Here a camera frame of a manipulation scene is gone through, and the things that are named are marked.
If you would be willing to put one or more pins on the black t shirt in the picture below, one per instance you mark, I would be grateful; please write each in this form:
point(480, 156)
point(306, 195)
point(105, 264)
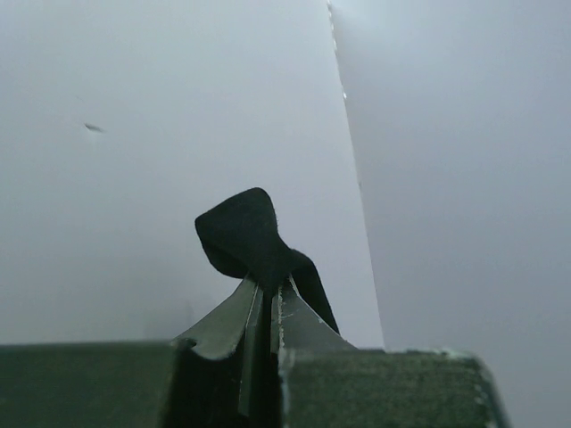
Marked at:
point(240, 238)

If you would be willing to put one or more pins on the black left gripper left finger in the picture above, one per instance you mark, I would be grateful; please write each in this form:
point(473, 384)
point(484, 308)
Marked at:
point(218, 362)

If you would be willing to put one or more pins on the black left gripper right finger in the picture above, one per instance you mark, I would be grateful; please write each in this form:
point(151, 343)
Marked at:
point(311, 382)

